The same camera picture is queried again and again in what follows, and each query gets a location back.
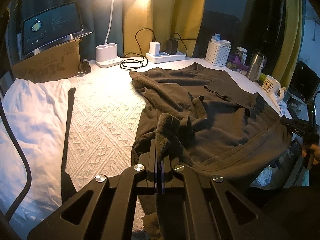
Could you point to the stainless steel thermos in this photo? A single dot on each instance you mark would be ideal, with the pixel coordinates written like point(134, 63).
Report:
point(257, 63)

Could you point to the purple package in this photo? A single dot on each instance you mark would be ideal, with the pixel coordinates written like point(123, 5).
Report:
point(234, 63)

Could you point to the white power strip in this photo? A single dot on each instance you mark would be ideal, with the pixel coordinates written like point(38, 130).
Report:
point(164, 57)

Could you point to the white charger plug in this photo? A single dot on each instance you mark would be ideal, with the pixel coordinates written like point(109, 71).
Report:
point(154, 48)

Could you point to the tablet screen on stand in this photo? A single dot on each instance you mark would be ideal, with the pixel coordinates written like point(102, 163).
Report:
point(50, 26)

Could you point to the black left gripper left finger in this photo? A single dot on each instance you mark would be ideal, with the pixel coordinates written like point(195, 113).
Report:
point(148, 185)

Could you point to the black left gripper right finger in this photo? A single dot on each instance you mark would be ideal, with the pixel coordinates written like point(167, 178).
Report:
point(170, 183)

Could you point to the black charger plug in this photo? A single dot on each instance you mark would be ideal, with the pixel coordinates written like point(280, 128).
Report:
point(171, 46)

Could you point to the teal curtain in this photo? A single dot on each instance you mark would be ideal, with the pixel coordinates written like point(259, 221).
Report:
point(103, 19)

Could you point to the white plastic basket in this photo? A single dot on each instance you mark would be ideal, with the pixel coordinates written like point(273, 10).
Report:
point(218, 51)

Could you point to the person's right hand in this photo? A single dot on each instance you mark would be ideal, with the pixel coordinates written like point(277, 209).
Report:
point(314, 149)

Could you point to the brown cardboard box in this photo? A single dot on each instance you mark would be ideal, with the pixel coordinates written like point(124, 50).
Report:
point(58, 62)

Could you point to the white cartoon mug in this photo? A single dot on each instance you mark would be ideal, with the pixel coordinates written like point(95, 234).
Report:
point(272, 86)

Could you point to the black laptop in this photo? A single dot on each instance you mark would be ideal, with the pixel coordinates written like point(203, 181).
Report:
point(304, 82)

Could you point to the dark olive sweatshirt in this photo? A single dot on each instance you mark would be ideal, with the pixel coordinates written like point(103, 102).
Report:
point(214, 127)

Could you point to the clear jar with lid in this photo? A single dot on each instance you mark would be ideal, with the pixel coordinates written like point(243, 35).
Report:
point(242, 54)

